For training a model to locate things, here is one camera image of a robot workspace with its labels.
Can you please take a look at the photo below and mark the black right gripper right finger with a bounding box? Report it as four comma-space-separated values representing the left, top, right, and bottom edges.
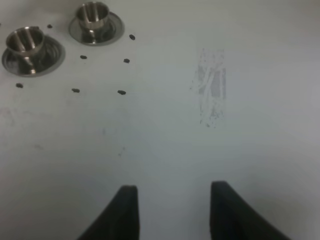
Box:
209, 181, 288, 240

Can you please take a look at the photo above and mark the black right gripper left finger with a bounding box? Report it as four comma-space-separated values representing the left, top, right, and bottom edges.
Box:
79, 185, 139, 240

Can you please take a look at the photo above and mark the near stainless steel saucer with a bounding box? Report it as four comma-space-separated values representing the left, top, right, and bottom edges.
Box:
1, 35, 66, 77

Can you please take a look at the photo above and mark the stainless steel saucer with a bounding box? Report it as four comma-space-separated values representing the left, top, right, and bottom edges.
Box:
68, 12, 125, 47
1, 35, 66, 77

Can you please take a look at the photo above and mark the far stainless steel saucer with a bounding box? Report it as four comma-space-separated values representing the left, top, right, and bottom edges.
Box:
68, 12, 125, 47

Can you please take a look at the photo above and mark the near stainless steel teacup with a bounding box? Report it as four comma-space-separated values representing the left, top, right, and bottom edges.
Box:
5, 26, 46, 75

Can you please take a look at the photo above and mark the stainless steel teacup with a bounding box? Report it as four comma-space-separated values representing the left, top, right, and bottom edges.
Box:
5, 26, 46, 75
75, 1, 111, 43

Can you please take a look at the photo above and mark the far stainless steel teacup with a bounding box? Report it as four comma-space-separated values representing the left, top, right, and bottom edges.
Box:
75, 1, 111, 43

